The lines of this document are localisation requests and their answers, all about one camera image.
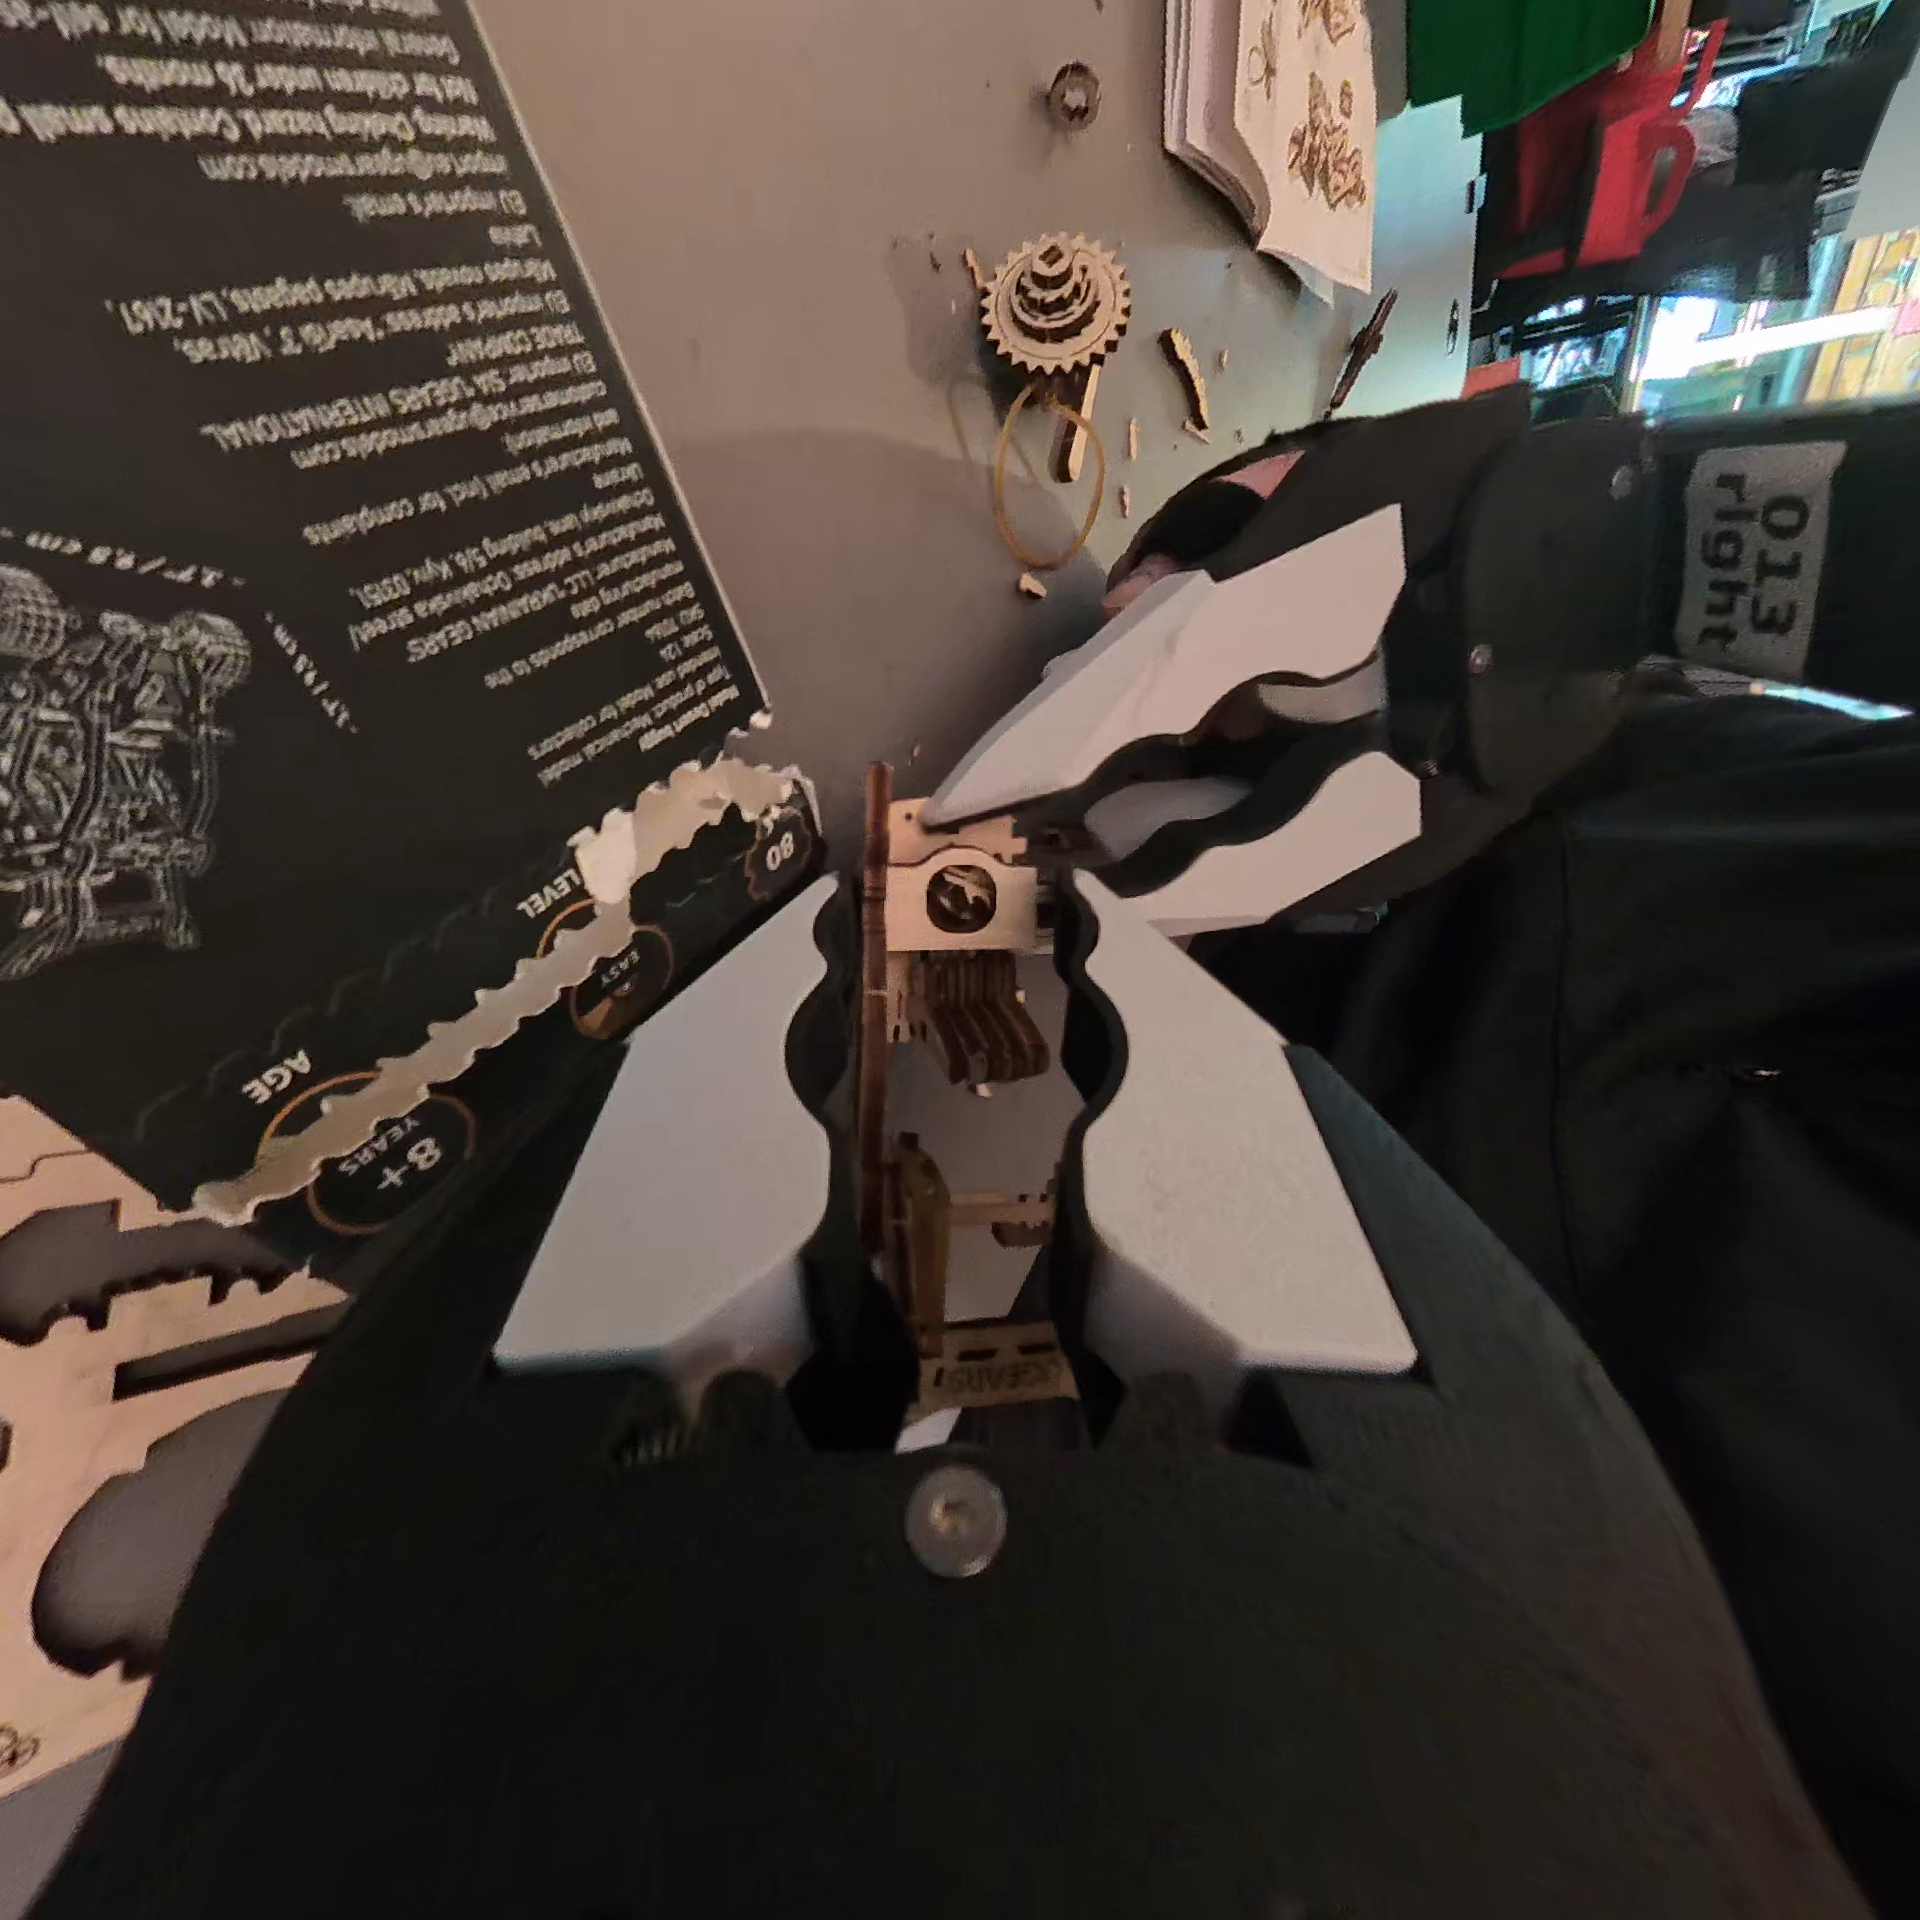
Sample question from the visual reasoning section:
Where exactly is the red plastic crate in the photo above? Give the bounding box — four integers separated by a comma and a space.
1476, 24, 1727, 288

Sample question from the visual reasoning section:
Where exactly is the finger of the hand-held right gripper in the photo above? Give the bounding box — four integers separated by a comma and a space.
1030, 748, 1425, 928
916, 502, 1415, 834

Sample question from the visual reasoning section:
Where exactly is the wooden buggy model assembly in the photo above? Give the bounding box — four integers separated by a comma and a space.
854, 757, 1087, 1419

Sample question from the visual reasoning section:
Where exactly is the person's dark clothing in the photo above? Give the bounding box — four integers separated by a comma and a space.
1199, 661, 1920, 1920

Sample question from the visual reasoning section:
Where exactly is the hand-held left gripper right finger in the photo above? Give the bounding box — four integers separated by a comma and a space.
1048, 874, 1421, 1449

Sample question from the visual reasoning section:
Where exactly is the tan rubber band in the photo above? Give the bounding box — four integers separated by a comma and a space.
989, 381, 1112, 572

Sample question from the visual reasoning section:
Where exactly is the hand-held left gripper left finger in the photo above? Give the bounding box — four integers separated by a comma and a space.
491, 874, 920, 1454

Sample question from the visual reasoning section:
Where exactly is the person's right hand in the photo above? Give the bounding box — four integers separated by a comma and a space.
1105, 442, 1326, 609

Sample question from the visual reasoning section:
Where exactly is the green box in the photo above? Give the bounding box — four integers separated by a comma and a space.
1400, 0, 1653, 144

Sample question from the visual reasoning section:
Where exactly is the thin wooden lever part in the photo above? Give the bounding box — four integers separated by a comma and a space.
1323, 288, 1400, 424

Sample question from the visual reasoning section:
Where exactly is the small instruction booklet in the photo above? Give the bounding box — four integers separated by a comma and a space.
1160, 0, 1383, 298

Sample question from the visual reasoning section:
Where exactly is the laser-cut plywood part sheet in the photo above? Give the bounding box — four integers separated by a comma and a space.
0, 1096, 361, 1788

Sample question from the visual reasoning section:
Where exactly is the stepped wooden gear stack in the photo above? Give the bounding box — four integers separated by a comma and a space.
976, 229, 1134, 484

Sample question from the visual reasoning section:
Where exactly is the black cardboard box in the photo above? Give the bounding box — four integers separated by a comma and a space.
0, 0, 830, 1240

